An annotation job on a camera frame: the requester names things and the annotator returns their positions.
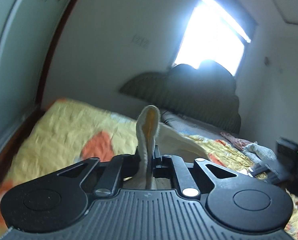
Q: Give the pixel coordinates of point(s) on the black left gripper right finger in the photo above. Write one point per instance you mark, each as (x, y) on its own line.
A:
(174, 168)

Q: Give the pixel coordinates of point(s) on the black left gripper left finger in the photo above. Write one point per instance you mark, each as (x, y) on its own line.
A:
(114, 173)

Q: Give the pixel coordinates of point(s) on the white textured pant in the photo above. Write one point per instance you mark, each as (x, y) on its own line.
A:
(151, 133)

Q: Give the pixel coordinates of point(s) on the grey folded cloth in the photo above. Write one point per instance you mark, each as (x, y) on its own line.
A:
(261, 154)

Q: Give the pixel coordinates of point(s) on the yellow orange patterned bedsheet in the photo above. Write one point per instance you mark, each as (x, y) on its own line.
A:
(48, 192)

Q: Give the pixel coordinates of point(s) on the dark green striped pillow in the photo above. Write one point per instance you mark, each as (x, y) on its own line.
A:
(206, 94)

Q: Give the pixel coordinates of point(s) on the bright window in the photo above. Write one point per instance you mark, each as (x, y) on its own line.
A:
(217, 30)

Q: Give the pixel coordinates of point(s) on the white wardrobe door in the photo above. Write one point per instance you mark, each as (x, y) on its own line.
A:
(26, 31)

